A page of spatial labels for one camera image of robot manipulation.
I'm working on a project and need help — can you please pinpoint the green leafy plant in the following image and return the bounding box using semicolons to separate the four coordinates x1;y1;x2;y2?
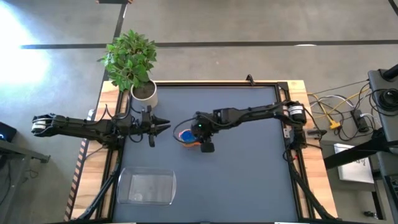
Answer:
97;29;158;93

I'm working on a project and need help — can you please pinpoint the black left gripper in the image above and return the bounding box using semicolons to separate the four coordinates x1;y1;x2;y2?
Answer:
137;105;172;148

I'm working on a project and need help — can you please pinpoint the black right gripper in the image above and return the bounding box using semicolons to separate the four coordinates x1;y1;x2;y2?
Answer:
191;111;218;154

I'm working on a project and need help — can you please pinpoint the dark grey cart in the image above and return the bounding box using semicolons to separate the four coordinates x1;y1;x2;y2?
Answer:
368;63;398;224

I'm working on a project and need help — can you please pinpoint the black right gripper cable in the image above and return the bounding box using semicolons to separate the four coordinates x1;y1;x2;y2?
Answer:
172;117;200;146

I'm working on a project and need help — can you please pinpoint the black aluminium table frame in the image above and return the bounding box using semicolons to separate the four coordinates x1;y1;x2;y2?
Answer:
67;80;338;224

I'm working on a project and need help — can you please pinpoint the black yellow striped tape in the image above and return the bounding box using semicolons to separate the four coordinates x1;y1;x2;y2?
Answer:
63;138;90;222

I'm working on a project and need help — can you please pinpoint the black device with blue light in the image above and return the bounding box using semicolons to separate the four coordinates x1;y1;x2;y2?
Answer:
0;121;18;143

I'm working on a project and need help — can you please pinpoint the black stand bar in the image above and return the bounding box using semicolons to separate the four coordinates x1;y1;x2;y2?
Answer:
323;136;398;170

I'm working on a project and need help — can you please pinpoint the coiled black cable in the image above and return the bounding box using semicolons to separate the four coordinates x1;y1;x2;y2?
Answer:
371;88;398;118

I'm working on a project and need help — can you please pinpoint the grey metal stand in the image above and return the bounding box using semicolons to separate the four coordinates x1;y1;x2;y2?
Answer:
0;139;51;224

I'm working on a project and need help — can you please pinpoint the black power strip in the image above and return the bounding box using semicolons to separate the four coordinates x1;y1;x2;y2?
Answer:
350;108;371;133

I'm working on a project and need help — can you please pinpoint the clear plastic basket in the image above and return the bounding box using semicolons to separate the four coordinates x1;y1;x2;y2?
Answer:
116;166;177;207

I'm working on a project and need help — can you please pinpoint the white plant pot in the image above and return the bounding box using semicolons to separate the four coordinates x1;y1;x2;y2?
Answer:
130;79;159;110

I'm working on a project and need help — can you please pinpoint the yellow cable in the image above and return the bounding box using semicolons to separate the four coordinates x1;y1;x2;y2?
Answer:
310;88;371;131

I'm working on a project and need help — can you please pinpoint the white board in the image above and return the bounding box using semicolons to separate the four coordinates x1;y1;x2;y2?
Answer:
333;142;375;184

